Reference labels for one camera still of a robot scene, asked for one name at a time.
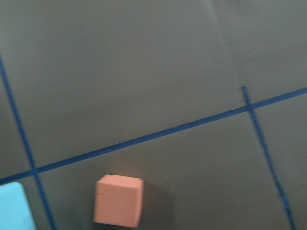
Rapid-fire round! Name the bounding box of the orange block left side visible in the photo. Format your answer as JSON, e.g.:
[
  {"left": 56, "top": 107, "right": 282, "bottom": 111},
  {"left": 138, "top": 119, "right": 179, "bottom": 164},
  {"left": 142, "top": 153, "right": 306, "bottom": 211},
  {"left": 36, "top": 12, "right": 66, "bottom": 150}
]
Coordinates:
[{"left": 93, "top": 174, "right": 144, "bottom": 228}]

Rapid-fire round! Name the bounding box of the blue plastic bin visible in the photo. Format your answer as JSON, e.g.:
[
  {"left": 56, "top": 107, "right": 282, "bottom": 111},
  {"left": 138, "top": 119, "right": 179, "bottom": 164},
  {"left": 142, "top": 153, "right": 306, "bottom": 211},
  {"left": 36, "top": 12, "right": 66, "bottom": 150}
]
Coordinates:
[{"left": 0, "top": 182, "right": 36, "bottom": 230}]

